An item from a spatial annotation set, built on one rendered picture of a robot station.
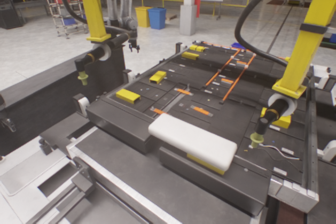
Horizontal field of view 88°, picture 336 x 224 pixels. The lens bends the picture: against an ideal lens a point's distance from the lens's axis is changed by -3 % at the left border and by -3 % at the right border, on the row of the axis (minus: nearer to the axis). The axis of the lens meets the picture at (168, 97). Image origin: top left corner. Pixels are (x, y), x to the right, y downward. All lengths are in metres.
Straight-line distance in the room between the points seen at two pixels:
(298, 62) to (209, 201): 0.58
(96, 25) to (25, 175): 0.87
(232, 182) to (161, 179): 0.29
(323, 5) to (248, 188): 0.59
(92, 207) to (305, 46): 1.09
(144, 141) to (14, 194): 0.71
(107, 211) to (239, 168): 0.65
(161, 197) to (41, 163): 0.75
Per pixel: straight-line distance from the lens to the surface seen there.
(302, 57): 0.65
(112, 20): 2.31
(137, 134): 0.86
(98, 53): 0.89
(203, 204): 0.81
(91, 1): 0.87
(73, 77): 2.11
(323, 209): 1.13
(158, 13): 6.91
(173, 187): 0.83
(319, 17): 0.62
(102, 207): 1.08
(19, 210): 1.17
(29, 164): 1.32
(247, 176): 0.78
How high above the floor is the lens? 1.71
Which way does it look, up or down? 35 degrees down
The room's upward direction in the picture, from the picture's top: straight up
